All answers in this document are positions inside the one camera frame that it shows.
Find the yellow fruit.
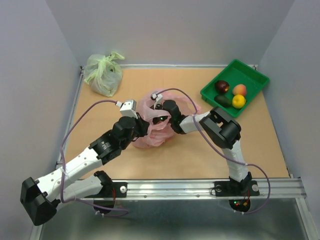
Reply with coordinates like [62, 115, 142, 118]
[232, 94, 247, 109]

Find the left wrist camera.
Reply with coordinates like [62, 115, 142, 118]
[115, 99, 138, 119]

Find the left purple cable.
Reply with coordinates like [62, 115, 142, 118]
[60, 99, 130, 217]

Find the dark red fruit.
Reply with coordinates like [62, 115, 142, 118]
[214, 80, 230, 94]

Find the pink plastic bag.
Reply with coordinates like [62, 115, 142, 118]
[132, 91, 202, 149]

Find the green plastic bag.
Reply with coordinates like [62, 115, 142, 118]
[83, 51, 125, 97]

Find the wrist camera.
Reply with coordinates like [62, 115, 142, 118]
[150, 92, 163, 110]
[115, 99, 138, 119]

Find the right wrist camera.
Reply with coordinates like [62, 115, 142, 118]
[150, 92, 163, 110]

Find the peach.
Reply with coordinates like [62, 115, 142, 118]
[232, 84, 247, 97]

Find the dark green avocado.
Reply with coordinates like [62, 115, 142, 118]
[214, 94, 232, 108]

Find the aluminium mounting rail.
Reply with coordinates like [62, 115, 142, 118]
[30, 178, 320, 240]

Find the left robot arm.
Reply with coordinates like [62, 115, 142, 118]
[20, 116, 150, 226]

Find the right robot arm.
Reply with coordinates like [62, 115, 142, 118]
[151, 100, 255, 197]

